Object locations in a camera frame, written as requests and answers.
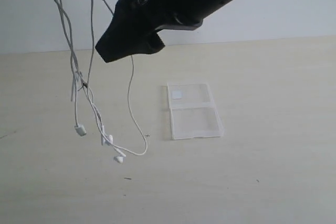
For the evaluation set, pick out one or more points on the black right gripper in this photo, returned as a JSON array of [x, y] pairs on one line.
[[133, 27]]

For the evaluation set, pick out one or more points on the clear plastic storage box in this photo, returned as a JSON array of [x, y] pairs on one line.
[[192, 111]]

